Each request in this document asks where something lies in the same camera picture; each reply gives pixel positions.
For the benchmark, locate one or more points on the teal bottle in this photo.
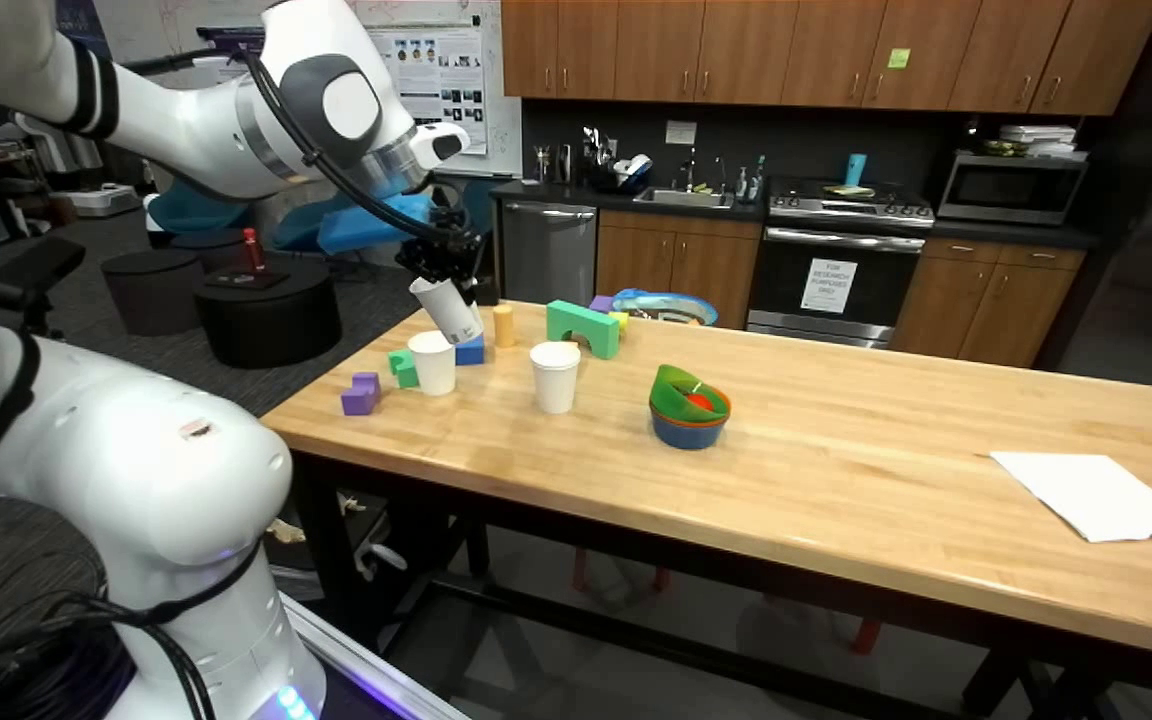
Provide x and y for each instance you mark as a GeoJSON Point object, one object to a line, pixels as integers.
{"type": "Point", "coordinates": [858, 168]}

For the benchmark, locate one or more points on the steel microwave oven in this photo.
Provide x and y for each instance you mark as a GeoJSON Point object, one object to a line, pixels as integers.
{"type": "Point", "coordinates": [1011, 185]}

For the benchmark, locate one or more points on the wooden wall cabinets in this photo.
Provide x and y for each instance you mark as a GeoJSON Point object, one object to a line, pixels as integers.
{"type": "Point", "coordinates": [738, 46]}

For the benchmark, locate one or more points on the tan cylinder block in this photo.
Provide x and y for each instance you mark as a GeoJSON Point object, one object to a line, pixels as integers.
{"type": "Point", "coordinates": [506, 327]}

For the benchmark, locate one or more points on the stack of white plates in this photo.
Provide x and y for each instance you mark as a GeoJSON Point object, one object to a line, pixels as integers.
{"type": "Point", "coordinates": [1041, 142]}

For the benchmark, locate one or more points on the white wall outlet plate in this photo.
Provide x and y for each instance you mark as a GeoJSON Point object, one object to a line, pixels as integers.
{"type": "Point", "coordinates": [682, 135]}

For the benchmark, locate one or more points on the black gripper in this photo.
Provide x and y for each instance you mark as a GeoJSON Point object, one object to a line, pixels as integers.
{"type": "Point", "coordinates": [440, 252]}

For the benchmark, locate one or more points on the red bottle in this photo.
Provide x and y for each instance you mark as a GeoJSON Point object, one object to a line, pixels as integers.
{"type": "Point", "coordinates": [252, 252]}

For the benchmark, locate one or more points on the orange plastic bowl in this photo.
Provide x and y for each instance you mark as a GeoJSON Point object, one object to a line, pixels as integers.
{"type": "Point", "coordinates": [698, 399]}

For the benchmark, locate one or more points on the white paper cup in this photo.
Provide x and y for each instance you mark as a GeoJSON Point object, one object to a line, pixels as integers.
{"type": "Point", "coordinates": [434, 365]}
{"type": "Point", "coordinates": [556, 383]}
{"type": "Point", "coordinates": [449, 318]}

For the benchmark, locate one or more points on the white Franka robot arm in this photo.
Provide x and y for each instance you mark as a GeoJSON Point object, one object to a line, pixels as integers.
{"type": "Point", "coordinates": [137, 481]}

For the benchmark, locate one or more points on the green plastic bowl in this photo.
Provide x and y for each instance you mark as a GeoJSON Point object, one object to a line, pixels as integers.
{"type": "Point", "coordinates": [667, 395]}

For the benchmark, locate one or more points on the wide wooden base cabinet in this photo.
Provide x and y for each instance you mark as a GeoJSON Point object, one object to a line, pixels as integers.
{"type": "Point", "coordinates": [679, 252]}

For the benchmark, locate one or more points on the steel kitchen sink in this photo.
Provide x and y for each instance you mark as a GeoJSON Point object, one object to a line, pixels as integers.
{"type": "Point", "coordinates": [682, 198]}

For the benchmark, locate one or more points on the white paper notice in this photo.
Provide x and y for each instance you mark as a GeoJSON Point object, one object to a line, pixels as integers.
{"type": "Point", "coordinates": [829, 286]}

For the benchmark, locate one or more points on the small black round ottoman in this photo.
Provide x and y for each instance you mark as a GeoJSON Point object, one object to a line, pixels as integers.
{"type": "Point", "coordinates": [150, 294]}

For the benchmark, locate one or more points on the white wall poster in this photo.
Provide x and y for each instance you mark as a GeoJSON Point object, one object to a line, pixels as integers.
{"type": "Point", "coordinates": [449, 80]}

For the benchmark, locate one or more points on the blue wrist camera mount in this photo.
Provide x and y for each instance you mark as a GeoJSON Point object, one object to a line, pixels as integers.
{"type": "Point", "coordinates": [362, 227]}

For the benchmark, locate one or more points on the green sticky note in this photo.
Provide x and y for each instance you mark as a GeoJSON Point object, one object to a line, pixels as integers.
{"type": "Point", "coordinates": [897, 59]}

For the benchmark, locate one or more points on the teal chair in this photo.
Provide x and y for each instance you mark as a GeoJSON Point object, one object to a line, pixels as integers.
{"type": "Point", "coordinates": [199, 215]}

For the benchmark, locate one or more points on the narrow wooden base cabinet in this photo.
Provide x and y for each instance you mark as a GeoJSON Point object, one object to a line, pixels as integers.
{"type": "Point", "coordinates": [989, 302]}

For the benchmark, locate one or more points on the large black round ottoman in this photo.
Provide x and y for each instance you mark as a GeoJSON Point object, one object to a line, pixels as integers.
{"type": "Point", "coordinates": [269, 320]}

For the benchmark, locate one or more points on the steel kitchen stove oven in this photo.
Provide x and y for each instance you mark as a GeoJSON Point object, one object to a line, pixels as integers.
{"type": "Point", "coordinates": [779, 280]}

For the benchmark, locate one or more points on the small purple foam block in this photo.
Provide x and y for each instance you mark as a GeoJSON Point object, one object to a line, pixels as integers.
{"type": "Point", "coordinates": [602, 302]}

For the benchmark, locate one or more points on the black chair armrest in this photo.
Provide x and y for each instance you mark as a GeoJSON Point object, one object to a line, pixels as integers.
{"type": "Point", "coordinates": [28, 264]}

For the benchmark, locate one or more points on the black table frame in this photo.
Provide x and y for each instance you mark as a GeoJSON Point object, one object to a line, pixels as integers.
{"type": "Point", "coordinates": [322, 532]}

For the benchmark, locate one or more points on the large green arch block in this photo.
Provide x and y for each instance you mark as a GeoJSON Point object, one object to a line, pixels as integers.
{"type": "Point", "coordinates": [581, 327]}

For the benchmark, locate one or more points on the blue foam block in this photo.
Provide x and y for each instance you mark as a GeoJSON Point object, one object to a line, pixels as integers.
{"type": "Point", "coordinates": [472, 352]}

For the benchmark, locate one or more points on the white robot cart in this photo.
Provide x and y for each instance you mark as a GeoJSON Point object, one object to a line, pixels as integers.
{"type": "Point", "coordinates": [362, 675]}

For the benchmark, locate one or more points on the steel dishwasher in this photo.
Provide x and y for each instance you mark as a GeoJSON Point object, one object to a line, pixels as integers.
{"type": "Point", "coordinates": [551, 252]}

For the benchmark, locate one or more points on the purple notched foam block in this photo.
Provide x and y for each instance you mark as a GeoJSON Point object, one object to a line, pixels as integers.
{"type": "Point", "coordinates": [357, 399]}

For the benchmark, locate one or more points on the wooden stool red legs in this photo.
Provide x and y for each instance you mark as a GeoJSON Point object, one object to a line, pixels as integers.
{"type": "Point", "coordinates": [865, 635]}
{"type": "Point", "coordinates": [585, 578]}

